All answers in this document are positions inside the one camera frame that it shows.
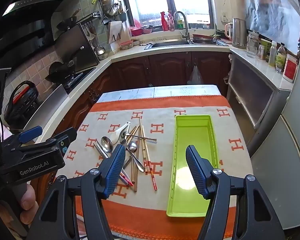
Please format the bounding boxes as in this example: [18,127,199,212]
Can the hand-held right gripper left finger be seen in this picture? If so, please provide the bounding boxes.
[26,144,127,240]

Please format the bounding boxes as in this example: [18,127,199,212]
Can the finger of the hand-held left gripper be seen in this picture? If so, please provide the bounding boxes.
[5,126,43,147]
[15,127,78,153]

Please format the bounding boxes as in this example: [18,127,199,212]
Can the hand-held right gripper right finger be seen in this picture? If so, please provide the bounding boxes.
[185,144,285,240]

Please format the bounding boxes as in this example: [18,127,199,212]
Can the red-striped bamboo chopstick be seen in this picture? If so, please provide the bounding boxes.
[139,116,157,192]
[94,140,133,187]
[94,139,135,185]

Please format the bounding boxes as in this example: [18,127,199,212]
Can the brown wooden chopstick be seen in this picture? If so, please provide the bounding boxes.
[134,125,141,193]
[130,126,138,183]

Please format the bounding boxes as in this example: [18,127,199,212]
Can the large metal spoon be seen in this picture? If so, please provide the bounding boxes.
[101,136,115,157]

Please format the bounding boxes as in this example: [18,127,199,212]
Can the green plastic tray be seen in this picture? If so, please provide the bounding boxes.
[166,114,220,218]

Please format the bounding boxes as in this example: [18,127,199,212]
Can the thin-handled metal spoon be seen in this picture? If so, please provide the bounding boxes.
[127,141,145,173]

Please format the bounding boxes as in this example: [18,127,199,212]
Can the white ceramic spoon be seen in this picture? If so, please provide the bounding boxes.
[111,121,131,145]

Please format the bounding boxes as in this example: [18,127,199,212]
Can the person's left hand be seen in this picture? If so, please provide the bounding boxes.
[19,183,39,222]

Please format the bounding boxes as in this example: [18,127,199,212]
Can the leaning steel sheet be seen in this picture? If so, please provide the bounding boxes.
[22,84,68,137]

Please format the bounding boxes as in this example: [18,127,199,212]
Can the orange white printed blanket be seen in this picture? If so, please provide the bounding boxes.
[57,95,254,240]

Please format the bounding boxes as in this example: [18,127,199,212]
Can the gas stove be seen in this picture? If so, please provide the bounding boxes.
[61,66,97,92]

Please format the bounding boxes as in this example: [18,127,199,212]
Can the black wok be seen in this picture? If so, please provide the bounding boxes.
[45,59,78,83]

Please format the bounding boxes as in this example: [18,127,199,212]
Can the small steel kettle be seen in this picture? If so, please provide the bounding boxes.
[94,45,107,60]

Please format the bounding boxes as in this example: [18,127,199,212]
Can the white plastic bag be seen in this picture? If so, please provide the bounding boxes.
[187,64,204,85]

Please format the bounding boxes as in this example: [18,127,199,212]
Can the stainless steel splash panel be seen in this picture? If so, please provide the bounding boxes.
[54,23,100,67]

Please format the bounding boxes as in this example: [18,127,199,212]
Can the grey metal cabinet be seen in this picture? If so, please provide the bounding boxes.
[226,52,292,130]

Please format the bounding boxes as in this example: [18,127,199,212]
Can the black range hood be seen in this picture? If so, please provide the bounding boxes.
[0,0,74,72]

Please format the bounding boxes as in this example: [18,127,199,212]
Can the white kitchen countertop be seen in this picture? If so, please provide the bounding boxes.
[9,39,294,140]

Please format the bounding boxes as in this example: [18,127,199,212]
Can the brown wooden base cabinets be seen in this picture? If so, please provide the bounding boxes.
[30,51,232,200]

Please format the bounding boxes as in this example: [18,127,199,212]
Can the food container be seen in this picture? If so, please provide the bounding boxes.
[119,40,134,51]

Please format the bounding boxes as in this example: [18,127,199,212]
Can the white cutting board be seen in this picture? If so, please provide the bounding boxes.
[107,21,123,43]

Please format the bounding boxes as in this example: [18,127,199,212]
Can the pink basin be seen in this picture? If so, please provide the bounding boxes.
[129,26,146,37]

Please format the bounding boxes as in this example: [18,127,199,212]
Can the steel sink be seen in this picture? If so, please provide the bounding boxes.
[144,39,229,50]

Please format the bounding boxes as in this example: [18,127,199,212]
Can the red frying pan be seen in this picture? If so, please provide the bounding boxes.
[192,34,218,44]

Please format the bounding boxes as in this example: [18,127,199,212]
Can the glass jar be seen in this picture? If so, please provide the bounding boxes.
[246,30,260,58]

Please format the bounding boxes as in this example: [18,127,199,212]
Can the white plastic bottle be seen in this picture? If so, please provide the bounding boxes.
[268,41,278,67]

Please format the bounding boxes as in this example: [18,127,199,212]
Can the steel pan lid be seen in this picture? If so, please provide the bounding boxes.
[101,0,120,17]

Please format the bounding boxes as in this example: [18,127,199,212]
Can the clear oil bottle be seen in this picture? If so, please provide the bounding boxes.
[275,43,287,74]

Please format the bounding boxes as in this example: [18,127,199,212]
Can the red label jar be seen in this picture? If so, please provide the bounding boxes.
[282,53,300,83]

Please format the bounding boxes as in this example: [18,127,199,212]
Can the green box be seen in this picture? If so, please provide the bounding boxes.
[260,39,273,61]

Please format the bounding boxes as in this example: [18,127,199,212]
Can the pink electric kettle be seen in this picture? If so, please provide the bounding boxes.
[224,22,234,40]

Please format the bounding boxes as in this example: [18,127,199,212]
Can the steel electric kettle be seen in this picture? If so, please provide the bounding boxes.
[231,17,248,50]

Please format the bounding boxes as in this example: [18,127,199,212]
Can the chrome faucet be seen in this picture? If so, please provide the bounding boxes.
[173,11,191,40]

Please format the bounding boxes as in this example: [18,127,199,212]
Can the red spray bottle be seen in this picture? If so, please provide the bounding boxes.
[160,11,169,32]

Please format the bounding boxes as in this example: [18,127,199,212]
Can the pink soap bottle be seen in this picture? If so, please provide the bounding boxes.
[167,11,176,31]

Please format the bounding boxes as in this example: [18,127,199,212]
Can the window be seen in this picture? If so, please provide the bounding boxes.
[122,0,213,32]

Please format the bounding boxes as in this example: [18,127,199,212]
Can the clear plastic wall sheet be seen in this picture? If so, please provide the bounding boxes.
[242,0,300,53]

